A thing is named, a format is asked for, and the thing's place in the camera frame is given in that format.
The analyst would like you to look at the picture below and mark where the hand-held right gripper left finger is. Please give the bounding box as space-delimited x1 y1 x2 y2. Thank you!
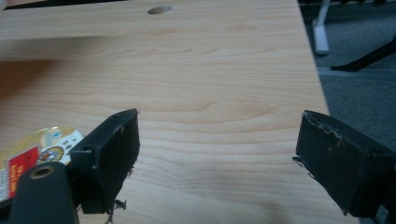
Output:
68 108 141 216

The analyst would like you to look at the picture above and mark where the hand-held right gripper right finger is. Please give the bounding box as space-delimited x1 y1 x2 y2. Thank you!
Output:
292 109 396 218

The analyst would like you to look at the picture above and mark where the white furniture leg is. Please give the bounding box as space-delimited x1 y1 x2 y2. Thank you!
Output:
312 0 332 57

